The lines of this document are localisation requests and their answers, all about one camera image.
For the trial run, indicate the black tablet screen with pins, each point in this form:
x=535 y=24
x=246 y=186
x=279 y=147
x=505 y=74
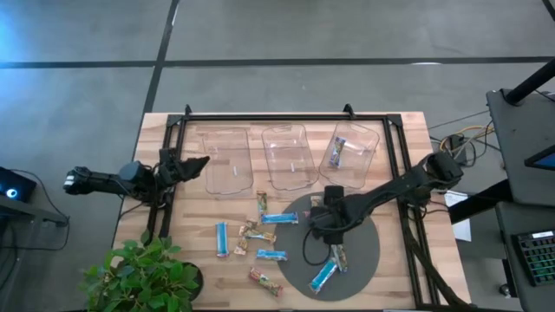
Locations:
x=544 y=161

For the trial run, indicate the black power adapter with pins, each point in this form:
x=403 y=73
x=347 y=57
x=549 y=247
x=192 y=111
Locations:
x=456 y=145

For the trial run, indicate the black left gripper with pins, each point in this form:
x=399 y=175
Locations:
x=171 y=173

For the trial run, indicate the clear plastic bin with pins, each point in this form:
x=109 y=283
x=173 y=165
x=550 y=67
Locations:
x=360 y=164
x=288 y=147
x=227 y=173

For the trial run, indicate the green leafy plant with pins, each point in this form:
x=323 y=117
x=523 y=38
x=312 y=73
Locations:
x=143 y=277

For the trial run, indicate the black aluminium frame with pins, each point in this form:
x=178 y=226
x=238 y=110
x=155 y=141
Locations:
x=282 y=117

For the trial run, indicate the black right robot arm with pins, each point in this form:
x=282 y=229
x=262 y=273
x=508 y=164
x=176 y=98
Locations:
x=390 y=190

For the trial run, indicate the black caster wheel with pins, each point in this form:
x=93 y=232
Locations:
x=504 y=289

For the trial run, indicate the black device with blue light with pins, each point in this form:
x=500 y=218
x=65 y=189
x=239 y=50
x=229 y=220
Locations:
x=21 y=184

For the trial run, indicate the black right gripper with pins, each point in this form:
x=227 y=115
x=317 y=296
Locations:
x=329 y=216

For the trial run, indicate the dark grey side stand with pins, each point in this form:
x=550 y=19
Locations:
x=26 y=210

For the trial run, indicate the dark grey low desk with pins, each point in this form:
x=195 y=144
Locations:
x=505 y=225

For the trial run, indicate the light blue granola bar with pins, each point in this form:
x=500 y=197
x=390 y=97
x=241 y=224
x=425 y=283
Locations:
x=323 y=276
x=279 y=218
x=272 y=255
x=222 y=239

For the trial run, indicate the black plant pot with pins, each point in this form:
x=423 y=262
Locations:
x=197 y=281

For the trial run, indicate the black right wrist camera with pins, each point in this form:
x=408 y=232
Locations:
x=334 y=195

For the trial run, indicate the black support beam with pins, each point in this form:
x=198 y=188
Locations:
x=477 y=201

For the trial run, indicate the white paper sheet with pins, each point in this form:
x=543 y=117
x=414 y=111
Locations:
x=461 y=229

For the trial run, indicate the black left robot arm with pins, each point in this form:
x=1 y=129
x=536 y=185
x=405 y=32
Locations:
x=99 y=180

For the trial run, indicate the black round pole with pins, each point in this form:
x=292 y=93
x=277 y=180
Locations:
x=531 y=82

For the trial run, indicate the backlit keyboard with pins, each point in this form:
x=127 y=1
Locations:
x=537 y=258

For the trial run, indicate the grey round mat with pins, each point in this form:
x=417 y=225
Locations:
x=364 y=260

